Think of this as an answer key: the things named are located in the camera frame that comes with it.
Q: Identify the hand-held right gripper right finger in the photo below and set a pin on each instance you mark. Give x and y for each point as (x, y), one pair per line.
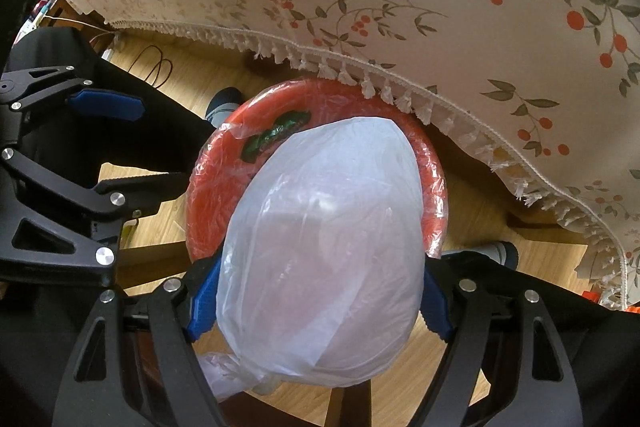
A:
(436, 307)

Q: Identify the orange packet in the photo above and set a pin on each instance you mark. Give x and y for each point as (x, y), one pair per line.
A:
(592, 297)

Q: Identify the dark green wrapper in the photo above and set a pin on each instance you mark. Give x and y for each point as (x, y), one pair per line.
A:
(272, 132)

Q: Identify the person's right foot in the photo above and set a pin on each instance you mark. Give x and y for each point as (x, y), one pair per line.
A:
(497, 252)

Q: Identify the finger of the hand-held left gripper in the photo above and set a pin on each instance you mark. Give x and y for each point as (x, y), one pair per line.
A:
(107, 104)
(135, 194)

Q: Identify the person's left foot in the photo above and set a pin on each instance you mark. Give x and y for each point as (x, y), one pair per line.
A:
(222, 104)

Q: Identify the white plastic bag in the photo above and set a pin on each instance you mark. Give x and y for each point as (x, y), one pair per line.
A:
(325, 257)

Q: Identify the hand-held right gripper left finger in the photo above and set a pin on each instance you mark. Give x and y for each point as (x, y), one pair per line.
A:
(202, 302)

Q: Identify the white power strip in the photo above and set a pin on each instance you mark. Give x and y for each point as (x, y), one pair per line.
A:
(109, 51)

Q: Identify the person's foot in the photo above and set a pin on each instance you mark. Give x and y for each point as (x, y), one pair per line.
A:
(222, 104)
(497, 252)

